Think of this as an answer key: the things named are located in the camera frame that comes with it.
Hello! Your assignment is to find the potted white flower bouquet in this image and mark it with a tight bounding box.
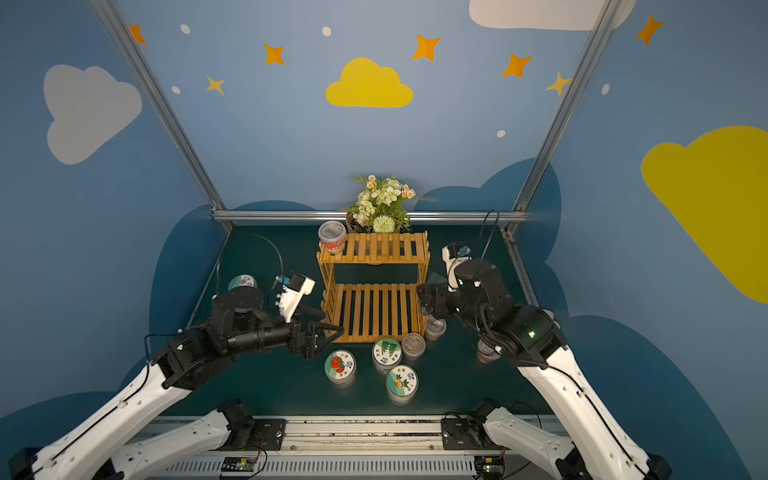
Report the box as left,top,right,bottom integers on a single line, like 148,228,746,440
345,175,420,234

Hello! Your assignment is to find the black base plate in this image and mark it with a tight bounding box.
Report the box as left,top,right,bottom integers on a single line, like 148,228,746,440
440,415,499,450
240,418,287,452

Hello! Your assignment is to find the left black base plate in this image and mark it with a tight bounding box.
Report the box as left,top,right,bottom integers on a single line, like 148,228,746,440
240,418,287,452

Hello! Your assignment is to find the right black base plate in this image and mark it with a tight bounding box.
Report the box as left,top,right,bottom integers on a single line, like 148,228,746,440
440,415,499,450

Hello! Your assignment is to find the wooden slatted shelf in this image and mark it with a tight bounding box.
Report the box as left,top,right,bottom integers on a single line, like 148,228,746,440
317,232,430,344

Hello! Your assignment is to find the right small circuit board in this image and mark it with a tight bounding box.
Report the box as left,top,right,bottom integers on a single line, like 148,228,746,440
473,456,506,480

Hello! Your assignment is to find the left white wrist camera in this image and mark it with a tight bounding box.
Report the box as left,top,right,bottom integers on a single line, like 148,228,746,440
275,274,315,323

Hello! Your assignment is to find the jar with pineapple lid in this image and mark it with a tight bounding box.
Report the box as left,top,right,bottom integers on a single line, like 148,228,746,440
386,365,419,405

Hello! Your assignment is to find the clear seed cup red base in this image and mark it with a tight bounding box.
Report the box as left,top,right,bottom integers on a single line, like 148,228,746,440
318,221,348,254

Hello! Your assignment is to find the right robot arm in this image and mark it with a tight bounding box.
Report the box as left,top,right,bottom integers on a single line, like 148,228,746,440
417,259,672,479

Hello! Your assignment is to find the small circuit board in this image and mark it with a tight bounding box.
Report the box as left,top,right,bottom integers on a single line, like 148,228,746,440
220,457,257,476
473,456,506,480

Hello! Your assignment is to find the jar with strawberry lid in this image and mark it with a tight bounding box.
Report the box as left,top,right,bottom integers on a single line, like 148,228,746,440
324,349,357,389

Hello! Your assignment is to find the clear seed cup near shelf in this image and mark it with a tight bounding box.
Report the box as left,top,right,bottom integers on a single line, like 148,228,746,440
401,333,426,361

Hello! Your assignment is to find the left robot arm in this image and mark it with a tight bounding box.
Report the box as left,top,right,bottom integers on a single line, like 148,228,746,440
9,286,344,479

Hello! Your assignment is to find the clear seed cup orange base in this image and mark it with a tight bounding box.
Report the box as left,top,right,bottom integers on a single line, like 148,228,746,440
424,316,447,341

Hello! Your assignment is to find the jar with floral lid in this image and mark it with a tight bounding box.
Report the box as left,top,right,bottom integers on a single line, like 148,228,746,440
227,274,257,291

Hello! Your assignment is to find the jar with green tree lid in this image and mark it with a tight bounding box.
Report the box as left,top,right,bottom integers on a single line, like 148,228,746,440
372,338,403,375

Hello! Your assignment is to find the aluminium mounting rail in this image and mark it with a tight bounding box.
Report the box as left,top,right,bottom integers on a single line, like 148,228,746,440
92,413,619,480

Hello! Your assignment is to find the left small circuit board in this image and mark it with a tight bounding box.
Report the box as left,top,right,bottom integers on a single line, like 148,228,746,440
220,457,257,476

